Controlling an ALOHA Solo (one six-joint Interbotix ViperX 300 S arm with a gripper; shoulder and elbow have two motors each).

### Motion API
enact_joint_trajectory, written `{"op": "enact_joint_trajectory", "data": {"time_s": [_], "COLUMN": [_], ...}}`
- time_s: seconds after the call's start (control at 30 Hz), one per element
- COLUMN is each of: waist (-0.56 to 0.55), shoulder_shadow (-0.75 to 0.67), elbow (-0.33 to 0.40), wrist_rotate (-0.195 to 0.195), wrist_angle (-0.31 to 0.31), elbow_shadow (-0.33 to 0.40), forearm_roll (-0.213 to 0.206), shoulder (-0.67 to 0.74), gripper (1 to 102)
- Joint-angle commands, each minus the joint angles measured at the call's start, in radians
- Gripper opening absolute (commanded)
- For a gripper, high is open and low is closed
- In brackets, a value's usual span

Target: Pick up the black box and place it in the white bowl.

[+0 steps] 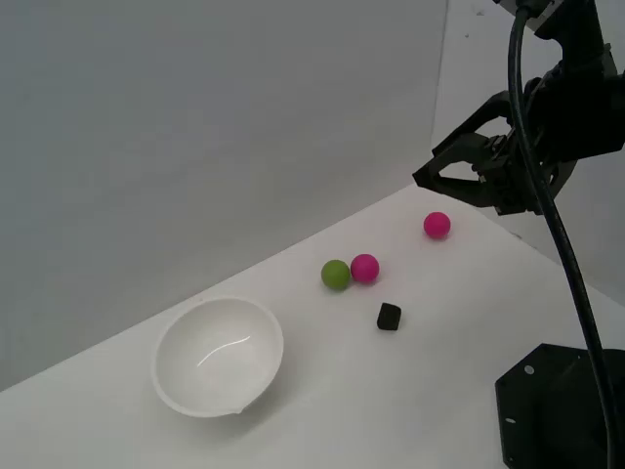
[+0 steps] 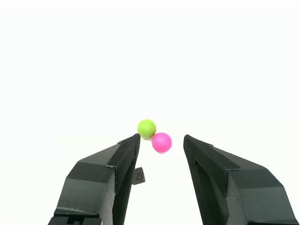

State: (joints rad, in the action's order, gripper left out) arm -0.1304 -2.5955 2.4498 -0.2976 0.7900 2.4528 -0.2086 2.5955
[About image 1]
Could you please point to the black foam box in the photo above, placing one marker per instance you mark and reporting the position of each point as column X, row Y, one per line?
column 389, row 317

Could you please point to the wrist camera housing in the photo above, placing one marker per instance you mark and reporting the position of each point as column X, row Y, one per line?
column 532, row 12

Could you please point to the white round bowl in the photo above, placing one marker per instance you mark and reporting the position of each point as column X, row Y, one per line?
column 220, row 356

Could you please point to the green golf ball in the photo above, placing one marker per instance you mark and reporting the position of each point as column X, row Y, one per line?
column 335, row 274

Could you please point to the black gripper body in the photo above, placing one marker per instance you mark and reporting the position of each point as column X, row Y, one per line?
column 586, row 122

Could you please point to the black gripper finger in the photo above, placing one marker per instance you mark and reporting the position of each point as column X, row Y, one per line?
column 469, row 124
column 459, row 188

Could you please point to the pink golf ball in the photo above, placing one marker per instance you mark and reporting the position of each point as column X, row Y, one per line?
column 364, row 268
column 436, row 225

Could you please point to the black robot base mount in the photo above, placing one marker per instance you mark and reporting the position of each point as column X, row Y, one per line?
column 552, row 410

